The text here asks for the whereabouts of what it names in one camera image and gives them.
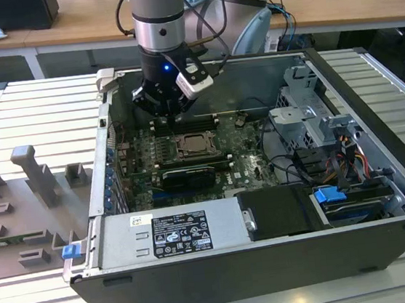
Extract blue disk carrier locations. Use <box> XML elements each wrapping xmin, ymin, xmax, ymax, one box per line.
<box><xmin>311</xmin><ymin>183</ymin><xmax>349</xmax><ymax>206</ymax></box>

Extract silver power supply unit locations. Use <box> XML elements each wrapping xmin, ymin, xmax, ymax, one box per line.
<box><xmin>93</xmin><ymin>195</ymin><xmax>256</xmax><ymax>270</ymax></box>

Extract thin black wire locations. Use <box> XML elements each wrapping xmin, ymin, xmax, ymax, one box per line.
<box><xmin>233</xmin><ymin>94</ymin><xmax>270</xmax><ymax>114</ymax></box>

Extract black plastic shroud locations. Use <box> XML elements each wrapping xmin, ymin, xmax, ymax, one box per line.
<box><xmin>236</xmin><ymin>180</ymin><xmax>332</xmax><ymax>244</ymax></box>

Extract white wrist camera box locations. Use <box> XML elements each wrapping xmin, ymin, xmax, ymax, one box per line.
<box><xmin>160</xmin><ymin>44</ymin><xmax>217</xmax><ymax>104</ymax></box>

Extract blue hanging cables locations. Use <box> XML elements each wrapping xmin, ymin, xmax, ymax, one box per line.
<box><xmin>268</xmin><ymin>0</ymin><xmax>300</xmax><ymax>53</ymax></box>

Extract grey parts rack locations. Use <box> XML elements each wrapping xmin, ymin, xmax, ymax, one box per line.
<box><xmin>0</xmin><ymin>137</ymin><xmax>105</xmax><ymax>282</ymax></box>

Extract metal socket cover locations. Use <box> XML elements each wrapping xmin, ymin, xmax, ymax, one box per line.
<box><xmin>174</xmin><ymin>130</ymin><xmax>220</xmax><ymax>156</ymax></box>

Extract black hard disk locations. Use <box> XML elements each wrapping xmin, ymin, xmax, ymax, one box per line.
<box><xmin>318</xmin><ymin>187</ymin><xmax>396</xmax><ymax>227</ymax></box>

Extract grey case corner bracket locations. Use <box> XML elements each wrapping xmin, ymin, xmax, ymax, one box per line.
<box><xmin>95</xmin><ymin>67</ymin><xmax>120</xmax><ymax>95</ymax></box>

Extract coloured power wire bundle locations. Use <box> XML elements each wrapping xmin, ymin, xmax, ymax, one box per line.
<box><xmin>318</xmin><ymin>132</ymin><xmax>372</xmax><ymax>187</ymax></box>

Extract thick black cable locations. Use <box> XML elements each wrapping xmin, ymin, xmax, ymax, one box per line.
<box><xmin>268</xmin><ymin>150</ymin><xmax>316</xmax><ymax>190</ymax></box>

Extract wooden desk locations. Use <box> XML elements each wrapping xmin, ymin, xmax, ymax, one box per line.
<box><xmin>0</xmin><ymin>0</ymin><xmax>405</xmax><ymax>75</ymax></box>

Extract round coin cell battery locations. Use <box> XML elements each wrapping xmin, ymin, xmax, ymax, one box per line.
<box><xmin>233</xmin><ymin>112</ymin><xmax>251</xmax><ymax>128</ymax></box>

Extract black open pc case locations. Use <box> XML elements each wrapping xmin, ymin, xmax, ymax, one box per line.
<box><xmin>40</xmin><ymin>35</ymin><xmax>405</xmax><ymax>303</ymax></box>

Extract cpu socket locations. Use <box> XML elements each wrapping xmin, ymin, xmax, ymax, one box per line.
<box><xmin>168</xmin><ymin>127</ymin><xmax>226</xmax><ymax>162</ymax></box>

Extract grey metal drive cage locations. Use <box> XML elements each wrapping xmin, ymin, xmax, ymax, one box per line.
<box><xmin>262</xmin><ymin>57</ymin><xmax>364</xmax><ymax>156</ymax></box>

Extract green motherboard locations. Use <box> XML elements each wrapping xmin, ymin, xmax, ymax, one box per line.
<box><xmin>113</xmin><ymin>108</ymin><xmax>286</xmax><ymax>213</ymax></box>

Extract black graphics card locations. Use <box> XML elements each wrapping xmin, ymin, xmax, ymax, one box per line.
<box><xmin>160</xmin><ymin>163</ymin><xmax>219</xmax><ymax>195</ymax></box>

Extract blue case latch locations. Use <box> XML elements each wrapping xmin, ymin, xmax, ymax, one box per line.
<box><xmin>62</xmin><ymin>242</ymin><xmax>82</xmax><ymax>262</ymax></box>

